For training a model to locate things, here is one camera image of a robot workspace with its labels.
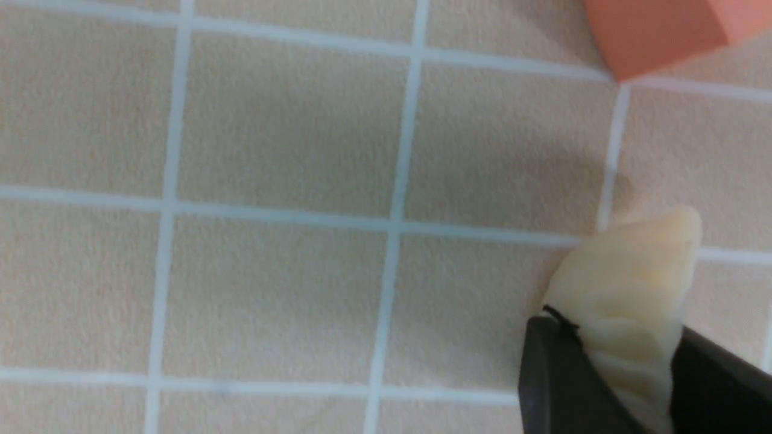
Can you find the beige checkered tablecloth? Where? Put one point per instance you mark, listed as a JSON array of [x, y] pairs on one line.
[[337, 216]]

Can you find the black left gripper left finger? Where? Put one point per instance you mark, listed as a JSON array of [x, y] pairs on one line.
[[559, 390]]

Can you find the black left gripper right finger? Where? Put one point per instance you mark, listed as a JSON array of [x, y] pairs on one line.
[[716, 391]]

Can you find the orange foam cube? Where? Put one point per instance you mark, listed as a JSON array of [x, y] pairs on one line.
[[637, 38]]

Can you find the white dumpling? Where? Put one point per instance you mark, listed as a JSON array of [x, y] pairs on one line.
[[622, 293]]

